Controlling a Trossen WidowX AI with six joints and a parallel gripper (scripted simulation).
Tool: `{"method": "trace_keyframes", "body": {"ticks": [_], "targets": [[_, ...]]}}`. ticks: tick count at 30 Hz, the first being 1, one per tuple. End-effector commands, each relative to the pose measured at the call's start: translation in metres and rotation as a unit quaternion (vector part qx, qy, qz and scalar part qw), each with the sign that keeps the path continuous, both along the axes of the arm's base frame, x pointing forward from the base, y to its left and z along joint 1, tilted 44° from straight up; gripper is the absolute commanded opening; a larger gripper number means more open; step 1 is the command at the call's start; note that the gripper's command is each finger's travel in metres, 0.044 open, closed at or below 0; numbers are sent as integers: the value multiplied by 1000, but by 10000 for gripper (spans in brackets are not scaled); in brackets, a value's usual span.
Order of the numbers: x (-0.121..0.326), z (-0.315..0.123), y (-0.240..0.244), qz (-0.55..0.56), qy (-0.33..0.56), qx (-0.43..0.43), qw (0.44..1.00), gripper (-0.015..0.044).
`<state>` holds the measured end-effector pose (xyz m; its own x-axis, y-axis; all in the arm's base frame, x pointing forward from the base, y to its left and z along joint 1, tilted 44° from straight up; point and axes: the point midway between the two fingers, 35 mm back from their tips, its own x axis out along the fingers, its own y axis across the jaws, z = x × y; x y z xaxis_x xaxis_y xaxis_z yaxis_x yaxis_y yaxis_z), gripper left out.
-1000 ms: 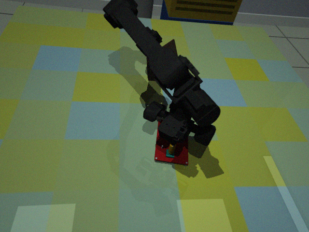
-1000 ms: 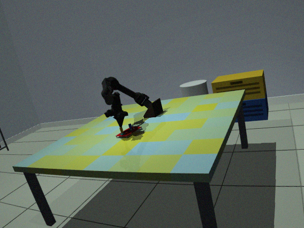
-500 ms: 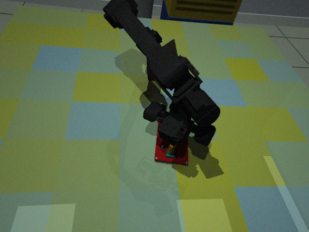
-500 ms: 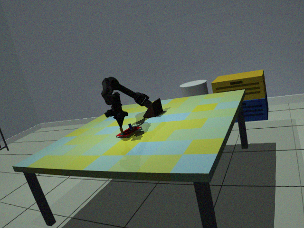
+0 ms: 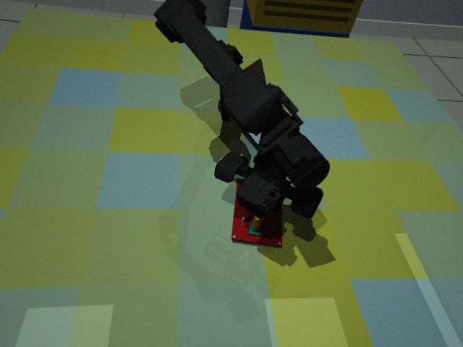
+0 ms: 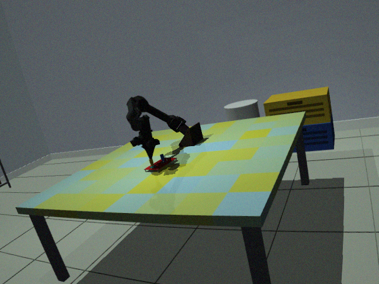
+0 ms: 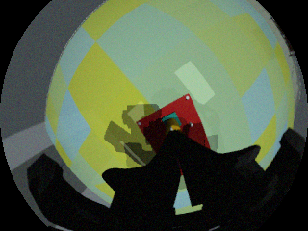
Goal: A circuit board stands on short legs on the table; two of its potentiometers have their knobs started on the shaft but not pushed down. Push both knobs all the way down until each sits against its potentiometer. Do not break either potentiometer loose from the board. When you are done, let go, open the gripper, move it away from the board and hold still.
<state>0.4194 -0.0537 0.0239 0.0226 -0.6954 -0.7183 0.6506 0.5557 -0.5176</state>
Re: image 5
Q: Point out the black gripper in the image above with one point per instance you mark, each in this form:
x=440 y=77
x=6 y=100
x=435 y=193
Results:
x=304 y=202

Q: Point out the red circuit board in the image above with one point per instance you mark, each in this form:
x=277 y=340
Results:
x=248 y=227

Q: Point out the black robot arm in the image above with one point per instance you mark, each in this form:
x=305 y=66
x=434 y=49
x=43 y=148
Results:
x=256 y=108

